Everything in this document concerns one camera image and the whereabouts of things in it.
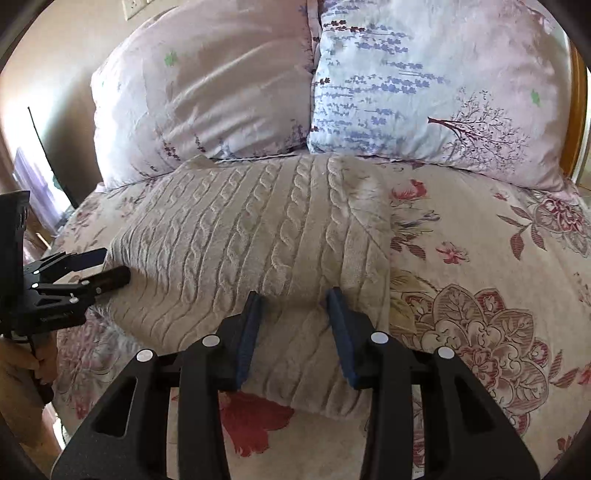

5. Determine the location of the beige cable knit sweater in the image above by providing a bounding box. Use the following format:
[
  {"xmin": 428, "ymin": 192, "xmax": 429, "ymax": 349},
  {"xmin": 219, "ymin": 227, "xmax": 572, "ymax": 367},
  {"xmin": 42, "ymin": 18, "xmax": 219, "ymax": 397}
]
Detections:
[{"xmin": 97, "ymin": 154, "xmax": 391, "ymax": 419}]

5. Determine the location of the person's left hand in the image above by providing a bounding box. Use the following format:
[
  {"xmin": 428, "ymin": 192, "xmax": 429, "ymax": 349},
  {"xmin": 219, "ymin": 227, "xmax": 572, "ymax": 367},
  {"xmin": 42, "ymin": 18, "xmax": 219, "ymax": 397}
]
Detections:
[{"xmin": 1, "ymin": 333, "xmax": 58, "ymax": 406}]

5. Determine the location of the floral bed quilt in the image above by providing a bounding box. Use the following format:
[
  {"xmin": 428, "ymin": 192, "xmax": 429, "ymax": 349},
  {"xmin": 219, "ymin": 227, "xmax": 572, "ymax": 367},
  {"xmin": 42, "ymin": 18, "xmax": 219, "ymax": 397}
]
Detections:
[{"xmin": 53, "ymin": 158, "xmax": 590, "ymax": 479}]

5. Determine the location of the pale pink floral pillow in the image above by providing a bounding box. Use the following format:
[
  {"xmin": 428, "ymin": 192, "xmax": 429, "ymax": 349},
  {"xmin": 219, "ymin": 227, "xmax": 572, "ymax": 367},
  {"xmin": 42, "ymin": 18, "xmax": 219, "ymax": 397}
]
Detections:
[{"xmin": 90, "ymin": 1, "xmax": 314, "ymax": 189}]

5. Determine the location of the wooden headboard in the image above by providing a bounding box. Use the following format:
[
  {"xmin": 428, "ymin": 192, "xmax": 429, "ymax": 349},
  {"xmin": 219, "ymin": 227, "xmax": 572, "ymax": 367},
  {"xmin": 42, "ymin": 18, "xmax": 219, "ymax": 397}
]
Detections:
[{"xmin": 560, "ymin": 40, "xmax": 590, "ymax": 184}]

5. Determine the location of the white blue floral pillow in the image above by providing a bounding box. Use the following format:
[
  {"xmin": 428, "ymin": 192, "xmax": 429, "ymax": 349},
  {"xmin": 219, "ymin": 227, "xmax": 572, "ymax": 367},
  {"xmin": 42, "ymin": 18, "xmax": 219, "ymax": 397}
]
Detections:
[{"xmin": 308, "ymin": 1, "xmax": 570, "ymax": 191}]

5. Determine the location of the wall socket plate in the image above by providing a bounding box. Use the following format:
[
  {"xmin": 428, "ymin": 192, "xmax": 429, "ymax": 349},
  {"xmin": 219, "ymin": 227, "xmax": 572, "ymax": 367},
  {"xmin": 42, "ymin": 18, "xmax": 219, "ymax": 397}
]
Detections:
[{"xmin": 121, "ymin": 0, "xmax": 152, "ymax": 21}]

